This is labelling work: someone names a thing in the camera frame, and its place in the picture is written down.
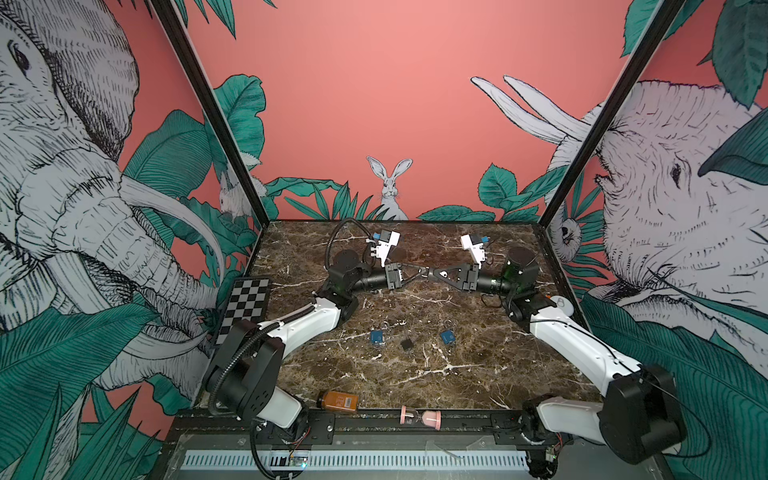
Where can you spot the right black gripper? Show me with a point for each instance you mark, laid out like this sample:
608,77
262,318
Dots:
472,281

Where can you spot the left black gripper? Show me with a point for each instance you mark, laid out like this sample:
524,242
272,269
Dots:
396,270

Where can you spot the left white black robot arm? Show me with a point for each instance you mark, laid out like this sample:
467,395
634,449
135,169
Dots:
242,379

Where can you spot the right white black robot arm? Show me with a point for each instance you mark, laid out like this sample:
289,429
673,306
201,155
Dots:
638,415

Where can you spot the pink hourglass timer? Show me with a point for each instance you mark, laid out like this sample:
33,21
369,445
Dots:
420,418

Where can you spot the amber brown bottle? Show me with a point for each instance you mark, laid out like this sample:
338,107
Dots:
337,401

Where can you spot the black white checkerboard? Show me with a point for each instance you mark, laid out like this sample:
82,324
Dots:
248,300

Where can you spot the white perforated strip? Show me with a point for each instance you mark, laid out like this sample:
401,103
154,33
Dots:
355,460

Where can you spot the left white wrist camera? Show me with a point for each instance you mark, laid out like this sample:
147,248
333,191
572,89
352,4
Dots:
380,245

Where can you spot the black mounting rail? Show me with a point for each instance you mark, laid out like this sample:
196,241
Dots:
327,428

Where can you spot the right black frame post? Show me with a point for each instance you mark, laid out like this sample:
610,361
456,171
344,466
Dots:
659,23

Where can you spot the black frame post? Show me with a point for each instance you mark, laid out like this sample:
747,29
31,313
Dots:
175,31
659,23

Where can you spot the left black frame post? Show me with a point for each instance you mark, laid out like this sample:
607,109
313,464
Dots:
175,31

